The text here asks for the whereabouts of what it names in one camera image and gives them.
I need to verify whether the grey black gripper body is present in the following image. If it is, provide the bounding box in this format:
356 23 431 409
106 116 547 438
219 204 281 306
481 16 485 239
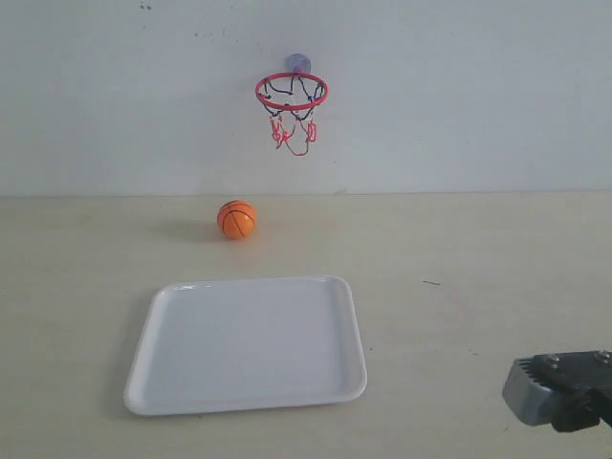
502 350 611 432

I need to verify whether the small orange basketball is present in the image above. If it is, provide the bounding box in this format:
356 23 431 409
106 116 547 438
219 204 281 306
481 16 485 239
217 200 257 240

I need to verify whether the red mini basketball hoop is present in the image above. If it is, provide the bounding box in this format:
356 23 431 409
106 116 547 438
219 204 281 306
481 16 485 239
254 72 329 157

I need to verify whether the white rectangular plastic tray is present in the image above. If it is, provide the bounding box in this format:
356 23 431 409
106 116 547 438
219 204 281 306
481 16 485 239
123 275 367 416

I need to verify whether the clear blue suction cup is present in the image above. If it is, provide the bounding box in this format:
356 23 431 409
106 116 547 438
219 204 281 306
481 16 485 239
284 54 312 74

